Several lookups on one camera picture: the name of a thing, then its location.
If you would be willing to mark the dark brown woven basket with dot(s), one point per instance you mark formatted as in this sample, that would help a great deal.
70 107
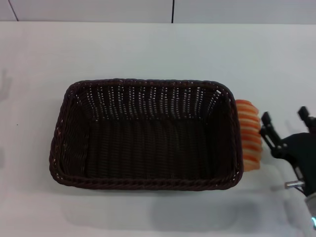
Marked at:
148 138

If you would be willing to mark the silver metal bolt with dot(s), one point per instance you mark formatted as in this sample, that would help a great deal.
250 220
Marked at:
292 184

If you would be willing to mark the orange striped bread loaf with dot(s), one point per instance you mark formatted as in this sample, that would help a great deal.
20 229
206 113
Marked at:
250 133

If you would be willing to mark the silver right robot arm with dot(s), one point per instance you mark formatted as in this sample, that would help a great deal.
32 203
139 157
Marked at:
311 212

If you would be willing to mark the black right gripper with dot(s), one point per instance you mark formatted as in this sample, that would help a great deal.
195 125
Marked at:
300 153

